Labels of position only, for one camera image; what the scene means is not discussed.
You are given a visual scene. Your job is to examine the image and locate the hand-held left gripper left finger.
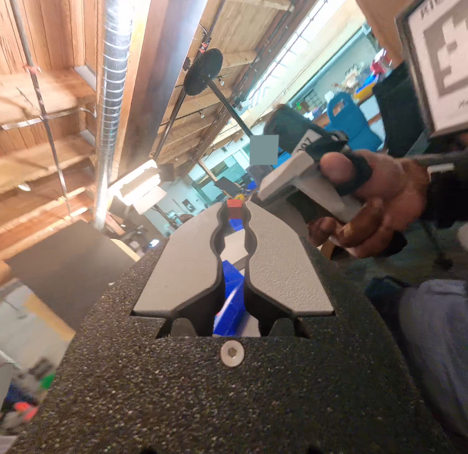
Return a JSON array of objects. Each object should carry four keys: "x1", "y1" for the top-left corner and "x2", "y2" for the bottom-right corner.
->
[{"x1": 132, "y1": 202, "x2": 224, "y2": 317}]

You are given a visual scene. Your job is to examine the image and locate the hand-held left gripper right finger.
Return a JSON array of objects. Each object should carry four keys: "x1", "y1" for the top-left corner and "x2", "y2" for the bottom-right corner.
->
[{"x1": 244, "y1": 202, "x2": 335, "y2": 316}]

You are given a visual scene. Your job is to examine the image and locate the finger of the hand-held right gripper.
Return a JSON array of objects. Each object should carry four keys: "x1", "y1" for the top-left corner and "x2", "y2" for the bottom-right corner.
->
[{"x1": 257, "y1": 152, "x2": 318, "y2": 203}]

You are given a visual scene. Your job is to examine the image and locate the person's right hand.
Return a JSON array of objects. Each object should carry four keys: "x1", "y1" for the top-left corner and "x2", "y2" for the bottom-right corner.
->
[{"x1": 307, "y1": 150, "x2": 431, "y2": 259}]

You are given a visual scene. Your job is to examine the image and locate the large blue plastic bin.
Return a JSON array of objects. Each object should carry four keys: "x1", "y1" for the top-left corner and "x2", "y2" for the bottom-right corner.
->
[{"x1": 212, "y1": 218, "x2": 245, "y2": 336}]

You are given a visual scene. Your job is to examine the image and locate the white studio light panel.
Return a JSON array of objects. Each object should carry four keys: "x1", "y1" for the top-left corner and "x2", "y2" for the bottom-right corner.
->
[{"x1": 109, "y1": 159, "x2": 167, "y2": 215}]

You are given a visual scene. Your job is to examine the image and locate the black pole with round head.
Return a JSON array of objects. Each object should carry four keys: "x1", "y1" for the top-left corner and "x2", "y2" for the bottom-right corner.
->
[{"x1": 182, "y1": 47, "x2": 254, "y2": 137}]

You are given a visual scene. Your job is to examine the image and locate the black panel wooden rim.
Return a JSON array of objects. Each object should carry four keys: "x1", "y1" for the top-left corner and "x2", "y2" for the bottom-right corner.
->
[{"x1": 5, "y1": 220, "x2": 142, "y2": 331}]

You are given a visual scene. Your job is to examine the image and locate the person's leg in jeans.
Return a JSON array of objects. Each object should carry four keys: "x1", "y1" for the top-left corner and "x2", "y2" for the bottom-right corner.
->
[{"x1": 366, "y1": 276, "x2": 468, "y2": 441}]

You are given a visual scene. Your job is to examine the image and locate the framed marker sign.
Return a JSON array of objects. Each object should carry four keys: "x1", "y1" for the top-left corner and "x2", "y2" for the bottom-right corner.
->
[{"x1": 394, "y1": 0, "x2": 468, "y2": 139}]

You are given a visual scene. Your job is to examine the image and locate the blue tote with handle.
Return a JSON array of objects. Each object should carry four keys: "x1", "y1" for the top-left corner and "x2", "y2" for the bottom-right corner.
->
[{"x1": 326, "y1": 91, "x2": 383, "y2": 153}]

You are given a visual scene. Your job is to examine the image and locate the wooden support post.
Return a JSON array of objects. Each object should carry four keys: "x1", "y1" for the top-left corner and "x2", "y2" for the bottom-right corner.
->
[{"x1": 347, "y1": 0, "x2": 411, "y2": 71}]

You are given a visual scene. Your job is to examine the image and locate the silver spiral air duct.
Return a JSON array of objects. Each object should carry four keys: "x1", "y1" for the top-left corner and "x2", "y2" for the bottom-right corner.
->
[{"x1": 93, "y1": 0, "x2": 134, "y2": 231}]

